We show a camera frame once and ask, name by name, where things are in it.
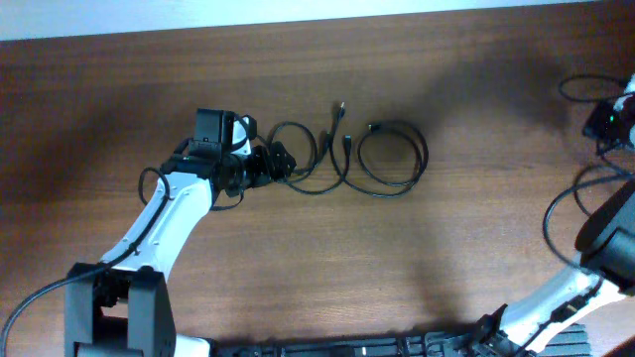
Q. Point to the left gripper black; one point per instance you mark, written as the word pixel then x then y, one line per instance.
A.
pixel 265 172

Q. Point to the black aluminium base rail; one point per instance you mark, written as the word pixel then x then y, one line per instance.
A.
pixel 432 344

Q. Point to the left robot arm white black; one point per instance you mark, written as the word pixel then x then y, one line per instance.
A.
pixel 120 306

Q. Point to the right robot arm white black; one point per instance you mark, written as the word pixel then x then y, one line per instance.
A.
pixel 602 270

